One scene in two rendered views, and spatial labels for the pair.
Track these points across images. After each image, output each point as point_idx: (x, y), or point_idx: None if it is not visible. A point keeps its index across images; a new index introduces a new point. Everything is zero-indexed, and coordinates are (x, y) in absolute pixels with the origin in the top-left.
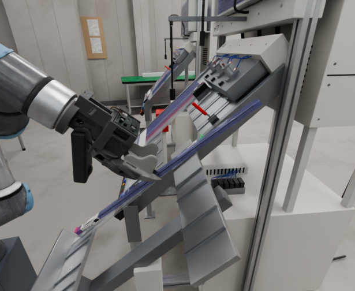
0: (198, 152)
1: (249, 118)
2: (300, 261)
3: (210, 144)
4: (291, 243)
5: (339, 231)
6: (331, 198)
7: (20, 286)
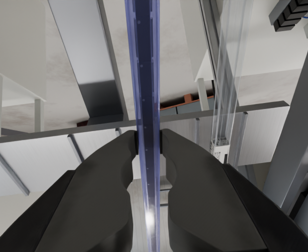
0: None
1: (271, 164)
2: (189, 3)
3: (299, 109)
4: (197, 16)
5: (191, 56)
6: (211, 75)
7: None
